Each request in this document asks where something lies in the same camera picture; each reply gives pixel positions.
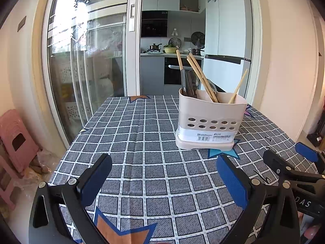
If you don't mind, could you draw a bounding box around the person's right hand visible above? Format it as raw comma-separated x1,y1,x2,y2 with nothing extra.
298,212,322,244

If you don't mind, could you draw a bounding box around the beige plastic utensil holder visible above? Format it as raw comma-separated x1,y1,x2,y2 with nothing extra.
175,88,248,151

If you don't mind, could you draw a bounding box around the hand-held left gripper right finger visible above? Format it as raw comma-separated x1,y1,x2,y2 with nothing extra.
216,155,301,244

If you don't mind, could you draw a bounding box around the silver door handle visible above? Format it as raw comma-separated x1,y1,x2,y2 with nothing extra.
128,2,136,32

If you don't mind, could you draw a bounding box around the black oven with silver handle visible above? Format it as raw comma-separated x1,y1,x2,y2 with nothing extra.
164,57,204,85

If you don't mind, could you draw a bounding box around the tall pink plastic stool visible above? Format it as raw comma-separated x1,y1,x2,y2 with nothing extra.
0,109,40,177

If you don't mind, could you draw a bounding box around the black-handled metal spoon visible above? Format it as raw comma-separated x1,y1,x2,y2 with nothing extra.
181,69,188,97
186,70,200,99
206,79,218,99

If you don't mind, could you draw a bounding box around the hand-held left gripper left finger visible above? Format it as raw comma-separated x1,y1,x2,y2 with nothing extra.
28,154,113,244

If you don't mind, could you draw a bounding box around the low pink plastic stool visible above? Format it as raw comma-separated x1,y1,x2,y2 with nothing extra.
0,155,19,210

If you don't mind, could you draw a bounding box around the grey base cabinet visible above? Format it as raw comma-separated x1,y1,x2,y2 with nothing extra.
140,55,165,96

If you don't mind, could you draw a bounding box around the sliding glass door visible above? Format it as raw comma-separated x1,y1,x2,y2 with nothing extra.
42,0,141,145

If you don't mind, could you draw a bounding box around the bamboo chopstick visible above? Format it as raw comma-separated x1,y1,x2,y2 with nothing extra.
176,49,185,72
228,69,249,105
188,52,220,103
186,57,217,103

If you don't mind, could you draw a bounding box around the white refrigerator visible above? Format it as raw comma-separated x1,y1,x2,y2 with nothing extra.
203,0,252,99

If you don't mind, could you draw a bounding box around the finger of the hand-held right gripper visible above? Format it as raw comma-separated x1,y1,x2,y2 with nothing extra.
295,142,325,173
262,149,325,183

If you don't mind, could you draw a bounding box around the grey checked tablecloth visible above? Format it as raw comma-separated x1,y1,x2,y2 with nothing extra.
48,95,325,244

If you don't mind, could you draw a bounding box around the black round fan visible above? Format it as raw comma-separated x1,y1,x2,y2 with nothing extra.
191,31,206,46

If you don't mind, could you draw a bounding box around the clear plastic bag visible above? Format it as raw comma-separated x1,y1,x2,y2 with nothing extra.
15,150,63,191

